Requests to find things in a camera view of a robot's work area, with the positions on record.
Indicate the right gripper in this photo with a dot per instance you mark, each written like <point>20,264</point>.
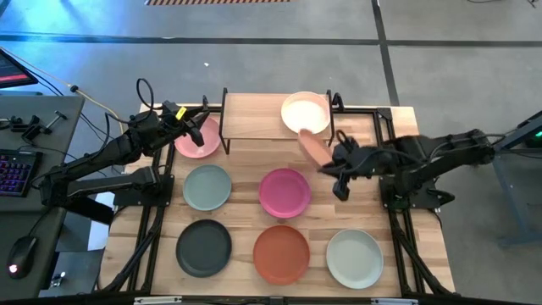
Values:
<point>360,161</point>

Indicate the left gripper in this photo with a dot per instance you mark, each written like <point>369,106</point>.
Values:
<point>171,123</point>

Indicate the salmon plate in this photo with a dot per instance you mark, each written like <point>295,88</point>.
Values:
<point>315,148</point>

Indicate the light pink plate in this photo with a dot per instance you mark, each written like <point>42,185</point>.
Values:
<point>207,146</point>

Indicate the magenta plate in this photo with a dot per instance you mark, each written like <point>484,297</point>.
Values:
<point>284,192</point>

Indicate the cream plate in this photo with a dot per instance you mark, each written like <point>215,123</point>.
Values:
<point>305,112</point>

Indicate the teal grey plate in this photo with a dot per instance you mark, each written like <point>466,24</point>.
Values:
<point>207,187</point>

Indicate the pale green plate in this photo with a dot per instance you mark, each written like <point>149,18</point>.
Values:
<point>355,259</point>

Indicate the orange plate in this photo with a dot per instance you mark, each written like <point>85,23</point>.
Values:
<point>281,254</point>

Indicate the dark grey plate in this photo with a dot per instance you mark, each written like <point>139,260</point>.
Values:
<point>203,247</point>

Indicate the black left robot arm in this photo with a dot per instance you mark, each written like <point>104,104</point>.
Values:
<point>106,149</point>

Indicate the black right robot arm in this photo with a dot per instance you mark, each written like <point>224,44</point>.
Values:
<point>444,146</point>

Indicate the wooden shelf with black legs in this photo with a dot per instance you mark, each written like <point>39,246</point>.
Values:
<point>254,116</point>

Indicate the black table clamp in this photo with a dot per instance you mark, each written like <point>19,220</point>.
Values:
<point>339,101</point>
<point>205,101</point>

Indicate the white paper sheet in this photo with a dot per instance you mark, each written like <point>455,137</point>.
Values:
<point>99,229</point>

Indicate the grey desk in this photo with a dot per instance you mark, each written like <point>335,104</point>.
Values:
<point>42,110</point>

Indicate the black desk clamp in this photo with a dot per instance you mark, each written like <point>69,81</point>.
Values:
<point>36,127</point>

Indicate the grey metal stand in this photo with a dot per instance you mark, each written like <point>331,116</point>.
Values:
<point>508,199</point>

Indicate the backlit black keyboard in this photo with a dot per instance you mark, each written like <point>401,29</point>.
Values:
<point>17,173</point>

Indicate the computer monitor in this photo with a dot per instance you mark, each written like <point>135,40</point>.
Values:
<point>12,72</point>

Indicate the black device with green light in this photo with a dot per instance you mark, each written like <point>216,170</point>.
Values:
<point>534,142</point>

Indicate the small silver bolt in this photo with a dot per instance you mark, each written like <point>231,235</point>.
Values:
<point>58,279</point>

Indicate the black computer mouse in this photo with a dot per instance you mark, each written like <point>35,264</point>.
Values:
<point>21,256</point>

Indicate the black aluminium table frame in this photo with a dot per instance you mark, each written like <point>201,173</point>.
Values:
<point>399,254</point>

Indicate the silver bracket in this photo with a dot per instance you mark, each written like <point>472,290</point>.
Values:
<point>394,301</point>
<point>157,300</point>

